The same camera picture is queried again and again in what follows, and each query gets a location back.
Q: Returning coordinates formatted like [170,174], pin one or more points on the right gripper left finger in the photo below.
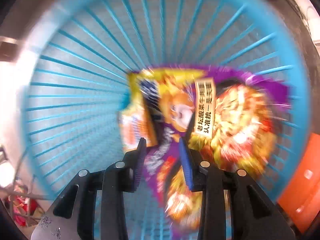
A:
[71,215]

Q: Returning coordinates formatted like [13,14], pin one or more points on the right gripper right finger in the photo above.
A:
[253,215]

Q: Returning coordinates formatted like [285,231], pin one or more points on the purple noodle snack wrapper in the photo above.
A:
[230,116]

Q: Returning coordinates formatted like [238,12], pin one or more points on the blue plastic trash basket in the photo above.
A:
[79,85]

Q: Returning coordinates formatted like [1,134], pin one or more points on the orange stool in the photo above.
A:
[300,199]

